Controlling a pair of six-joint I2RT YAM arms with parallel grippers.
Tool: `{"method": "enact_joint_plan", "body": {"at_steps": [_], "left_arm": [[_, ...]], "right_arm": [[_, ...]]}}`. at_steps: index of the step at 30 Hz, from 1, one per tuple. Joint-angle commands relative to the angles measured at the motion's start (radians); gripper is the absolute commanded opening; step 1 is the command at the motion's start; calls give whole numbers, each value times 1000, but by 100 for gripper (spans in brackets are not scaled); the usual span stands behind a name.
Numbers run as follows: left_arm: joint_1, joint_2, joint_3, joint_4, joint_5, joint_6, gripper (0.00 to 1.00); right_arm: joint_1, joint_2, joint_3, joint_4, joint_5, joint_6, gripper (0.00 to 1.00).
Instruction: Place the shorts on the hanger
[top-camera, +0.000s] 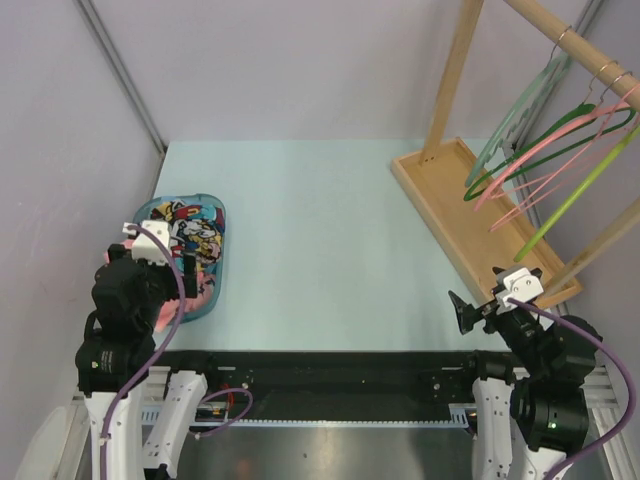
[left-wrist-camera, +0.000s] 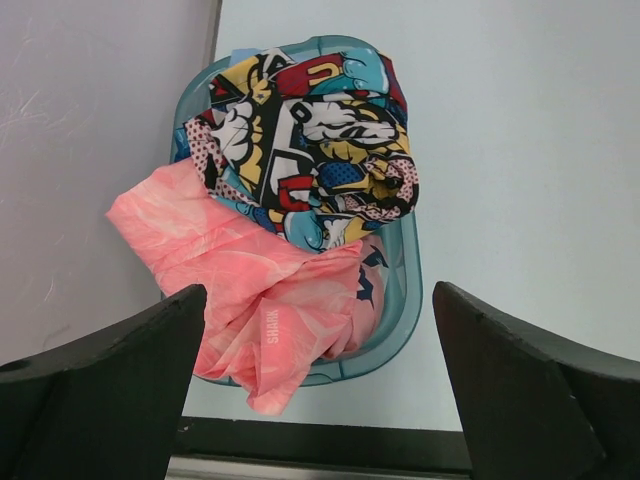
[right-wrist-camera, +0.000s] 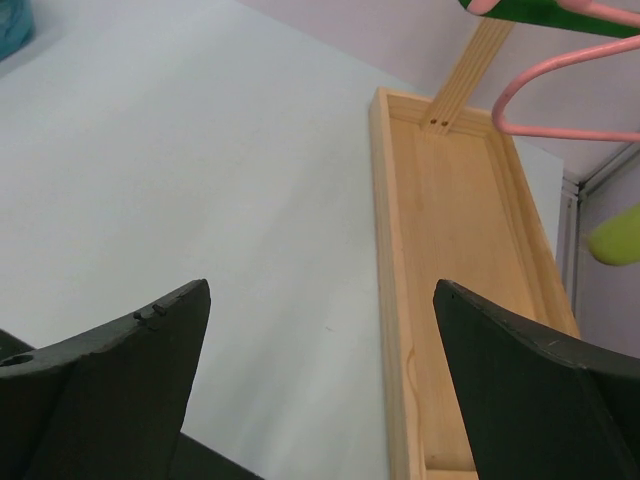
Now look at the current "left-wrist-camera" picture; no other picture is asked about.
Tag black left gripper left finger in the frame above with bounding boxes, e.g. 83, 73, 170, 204
1, 285, 207, 479

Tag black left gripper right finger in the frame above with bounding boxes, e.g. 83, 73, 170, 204
432, 281, 639, 479

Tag comic print shorts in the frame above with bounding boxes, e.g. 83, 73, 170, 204
175, 48, 419, 252

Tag pink shark shorts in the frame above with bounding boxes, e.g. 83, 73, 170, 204
107, 160, 388, 416

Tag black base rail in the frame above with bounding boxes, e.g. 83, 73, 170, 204
173, 417, 472, 475

